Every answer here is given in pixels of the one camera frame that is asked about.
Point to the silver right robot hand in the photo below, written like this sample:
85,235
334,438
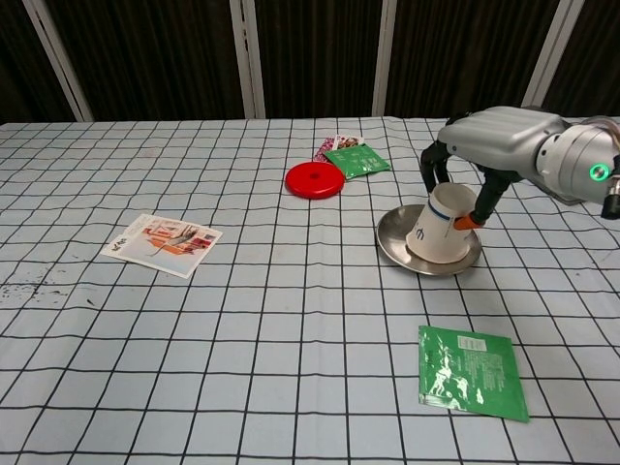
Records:
499,140

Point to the white paper cup blue band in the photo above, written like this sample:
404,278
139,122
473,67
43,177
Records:
431,232

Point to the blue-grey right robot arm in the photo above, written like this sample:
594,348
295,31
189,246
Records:
576,160

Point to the silver metal plate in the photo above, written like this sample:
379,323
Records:
392,232

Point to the green foil sachet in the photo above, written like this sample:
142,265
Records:
470,373
358,161

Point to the queen face playing card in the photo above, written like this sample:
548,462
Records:
346,142

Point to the pink white packet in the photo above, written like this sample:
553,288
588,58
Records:
323,151

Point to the red round plastic disc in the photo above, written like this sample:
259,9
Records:
315,180

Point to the light blue checked tablecloth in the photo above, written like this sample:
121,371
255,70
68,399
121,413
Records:
242,339

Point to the illustrated postcard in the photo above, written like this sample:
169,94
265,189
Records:
164,244

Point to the white partition frame post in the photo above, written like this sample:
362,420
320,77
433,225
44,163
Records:
385,58
248,58
58,58
547,53

